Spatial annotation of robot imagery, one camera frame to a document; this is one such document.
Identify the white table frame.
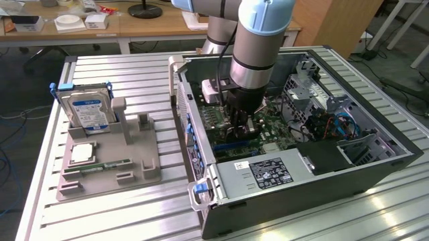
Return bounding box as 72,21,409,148
366,0,429,68

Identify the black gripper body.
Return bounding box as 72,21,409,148
225,86,268,113

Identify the black round lamp base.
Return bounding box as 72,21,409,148
127,0,164,19

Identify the wooden desk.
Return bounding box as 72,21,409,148
0,0,304,55

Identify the gray parts rack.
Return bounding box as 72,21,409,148
54,97,161,202

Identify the gray power supply unit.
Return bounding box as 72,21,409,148
208,148,316,200

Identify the black graphics card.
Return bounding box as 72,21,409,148
223,127,259,142

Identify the hard disk in blue caddy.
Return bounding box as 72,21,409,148
49,81,117,136

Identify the green RAM stick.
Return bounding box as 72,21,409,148
64,157,131,173

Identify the black camera cable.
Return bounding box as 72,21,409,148
216,24,239,107

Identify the black stand base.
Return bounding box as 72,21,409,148
379,77,429,101

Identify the silver CPU chip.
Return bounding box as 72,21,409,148
69,144,96,163

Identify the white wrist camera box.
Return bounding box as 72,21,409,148
199,79,232,103

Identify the gray metal disk bay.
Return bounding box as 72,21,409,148
336,133,398,165

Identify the wooden cabinet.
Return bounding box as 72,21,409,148
287,0,384,59

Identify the green motherboard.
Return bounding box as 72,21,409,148
192,84,299,161

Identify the white paper stack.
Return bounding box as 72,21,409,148
181,11,208,31

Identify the metal drive cage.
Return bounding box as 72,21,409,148
280,59,348,118

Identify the black open PC case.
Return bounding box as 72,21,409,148
167,49,425,240

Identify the white box with round lid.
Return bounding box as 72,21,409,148
53,14,88,34

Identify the blue floor cable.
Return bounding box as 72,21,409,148
0,117,28,218

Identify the white labelled cardboard box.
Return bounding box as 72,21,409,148
84,14,109,30

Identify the white box with black lid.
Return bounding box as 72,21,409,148
9,15,45,33

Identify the blue expansion slot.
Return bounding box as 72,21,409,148
212,142,251,152

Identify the black connector cluster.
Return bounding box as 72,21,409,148
303,115,334,141

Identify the blue data wire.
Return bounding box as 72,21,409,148
334,111,360,139

